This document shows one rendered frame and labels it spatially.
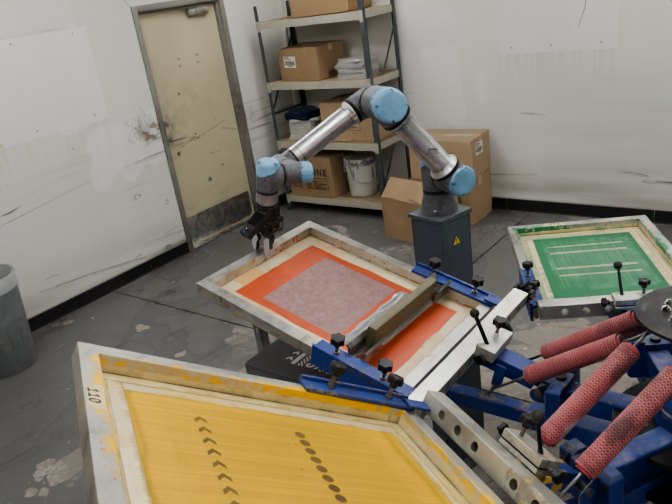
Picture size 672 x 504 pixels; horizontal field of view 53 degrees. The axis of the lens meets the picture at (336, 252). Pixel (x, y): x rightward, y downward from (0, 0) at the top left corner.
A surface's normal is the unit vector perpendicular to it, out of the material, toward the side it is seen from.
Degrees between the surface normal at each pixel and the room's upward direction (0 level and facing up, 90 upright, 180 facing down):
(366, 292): 16
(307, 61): 89
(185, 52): 90
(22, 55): 90
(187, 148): 90
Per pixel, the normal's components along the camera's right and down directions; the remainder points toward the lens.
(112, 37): 0.79, 0.12
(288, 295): 0.08, -0.85
